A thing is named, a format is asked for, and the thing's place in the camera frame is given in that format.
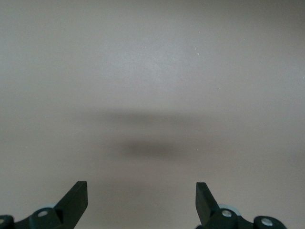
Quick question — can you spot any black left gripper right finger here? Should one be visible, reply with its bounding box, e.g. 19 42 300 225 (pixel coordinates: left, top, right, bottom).
195 182 287 229

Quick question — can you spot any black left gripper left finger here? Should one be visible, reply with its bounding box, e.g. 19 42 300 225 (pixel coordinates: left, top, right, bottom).
0 181 89 229

